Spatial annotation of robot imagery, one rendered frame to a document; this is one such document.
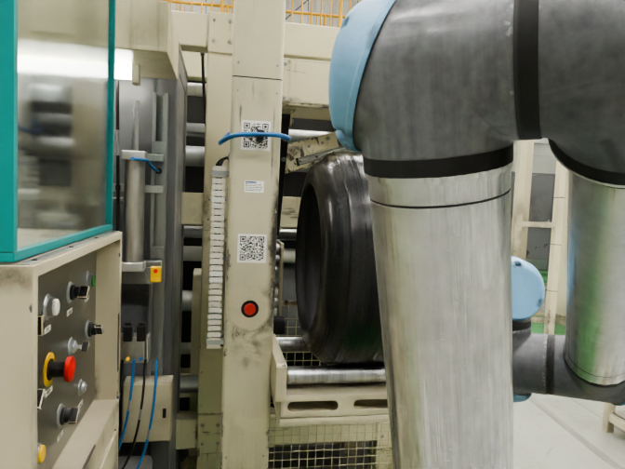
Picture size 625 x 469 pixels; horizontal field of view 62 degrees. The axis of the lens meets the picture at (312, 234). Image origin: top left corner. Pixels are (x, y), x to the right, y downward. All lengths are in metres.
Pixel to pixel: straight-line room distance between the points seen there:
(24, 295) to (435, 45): 0.51
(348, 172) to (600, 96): 0.97
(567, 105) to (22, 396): 0.62
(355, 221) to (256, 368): 0.49
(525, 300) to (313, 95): 1.04
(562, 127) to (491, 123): 0.04
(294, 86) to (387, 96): 1.29
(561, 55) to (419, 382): 0.26
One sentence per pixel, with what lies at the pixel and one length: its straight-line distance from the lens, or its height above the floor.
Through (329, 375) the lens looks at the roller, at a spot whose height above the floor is 0.91.
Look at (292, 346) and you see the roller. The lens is 1.63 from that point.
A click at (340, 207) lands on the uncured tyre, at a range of 1.22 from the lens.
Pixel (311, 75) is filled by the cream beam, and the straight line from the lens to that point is 1.67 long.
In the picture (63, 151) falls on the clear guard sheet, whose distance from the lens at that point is 0.87.
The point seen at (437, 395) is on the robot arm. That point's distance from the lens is 0.44.
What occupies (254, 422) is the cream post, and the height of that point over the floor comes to 0.75.
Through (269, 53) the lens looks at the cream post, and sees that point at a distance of 1.39.
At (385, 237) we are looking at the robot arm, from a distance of 0.41.
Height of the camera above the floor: 1.36
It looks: 4 degrees down
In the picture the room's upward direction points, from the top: 2 degrees clockwise
